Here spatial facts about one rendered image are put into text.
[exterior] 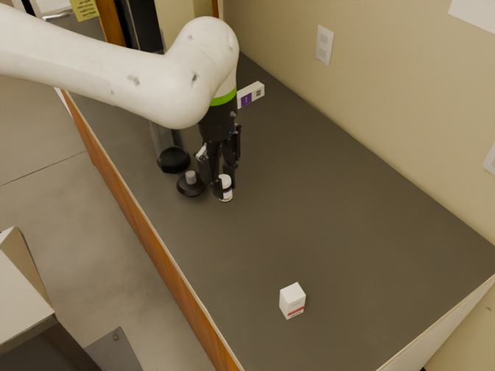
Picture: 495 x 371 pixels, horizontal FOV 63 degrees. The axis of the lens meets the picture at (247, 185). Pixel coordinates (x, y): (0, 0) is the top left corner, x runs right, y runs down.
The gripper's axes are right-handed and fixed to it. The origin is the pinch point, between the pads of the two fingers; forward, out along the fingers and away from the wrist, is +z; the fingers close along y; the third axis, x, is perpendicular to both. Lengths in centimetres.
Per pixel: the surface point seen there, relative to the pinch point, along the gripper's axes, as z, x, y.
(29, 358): 38, -25, 55
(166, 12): -16, -48, -31
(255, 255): 17.7, 11.6, 3.0
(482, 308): 46, 66, -37
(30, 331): 18, -17, 50
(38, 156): 114, -187, -14
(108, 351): 110, -46, 38
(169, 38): -8, -48, -30
